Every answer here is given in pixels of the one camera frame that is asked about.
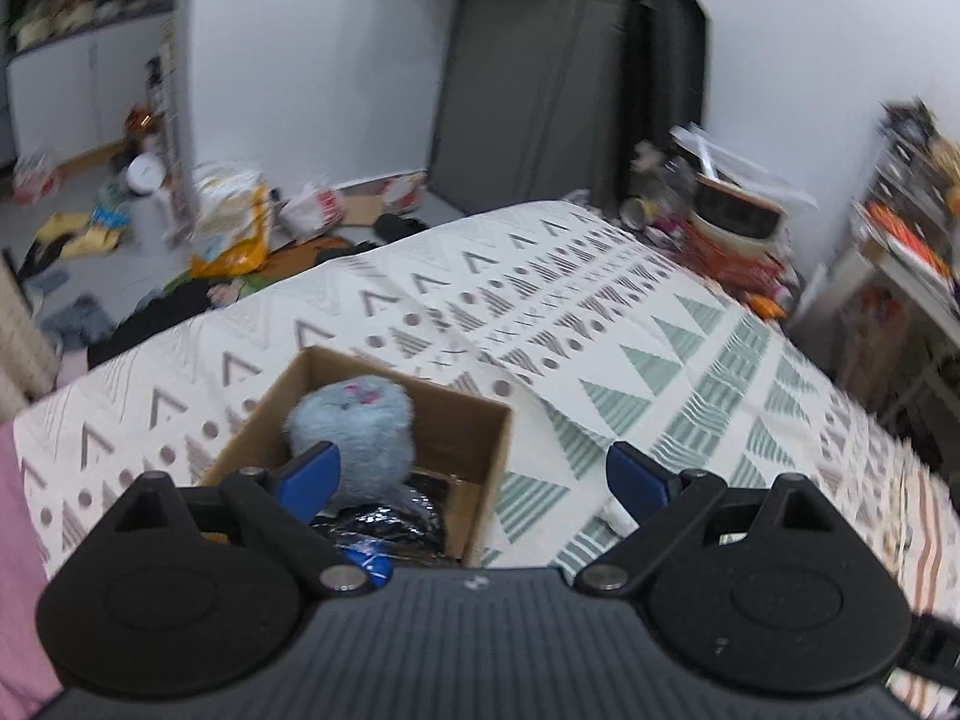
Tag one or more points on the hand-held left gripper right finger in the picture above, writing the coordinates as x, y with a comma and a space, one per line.
637, 476

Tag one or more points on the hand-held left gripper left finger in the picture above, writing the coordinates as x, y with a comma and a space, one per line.
311, 472

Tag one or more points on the blue-grey fluffy plush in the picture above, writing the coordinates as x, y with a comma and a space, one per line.
352, 427

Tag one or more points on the black shiny packet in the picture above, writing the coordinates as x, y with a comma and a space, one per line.
405, 517

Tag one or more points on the cardboard box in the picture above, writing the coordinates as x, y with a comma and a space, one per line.
457, 420

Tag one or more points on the patterned fringed blanket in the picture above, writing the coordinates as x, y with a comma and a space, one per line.
600, 300

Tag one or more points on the dark clothes pile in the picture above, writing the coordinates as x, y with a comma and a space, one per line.
157, 326

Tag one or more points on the white plastic bag red print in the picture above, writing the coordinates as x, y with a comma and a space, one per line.
311, 210

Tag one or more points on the white and yellow sack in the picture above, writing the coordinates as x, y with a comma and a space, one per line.
229, 217

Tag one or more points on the pink bed sheet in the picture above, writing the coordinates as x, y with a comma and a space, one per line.
22, 577

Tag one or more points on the polka dot cloth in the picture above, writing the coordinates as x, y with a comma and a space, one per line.
19, 360

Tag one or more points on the yellow slipper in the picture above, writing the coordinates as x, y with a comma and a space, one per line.
94, 241
64, 225

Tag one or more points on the clear plastic bag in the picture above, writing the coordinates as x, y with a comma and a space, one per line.
742, 165

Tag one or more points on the white shelf with clutter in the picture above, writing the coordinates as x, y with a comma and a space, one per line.
915, 292

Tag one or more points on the red patterned packet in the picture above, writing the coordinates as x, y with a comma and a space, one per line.
907, 240

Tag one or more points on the grey door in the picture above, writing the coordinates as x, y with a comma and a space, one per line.
525, 90

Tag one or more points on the black flat panel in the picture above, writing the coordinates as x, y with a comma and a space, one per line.
671, 75

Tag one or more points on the white kitchen cabinets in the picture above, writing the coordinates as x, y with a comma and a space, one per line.
82, 82

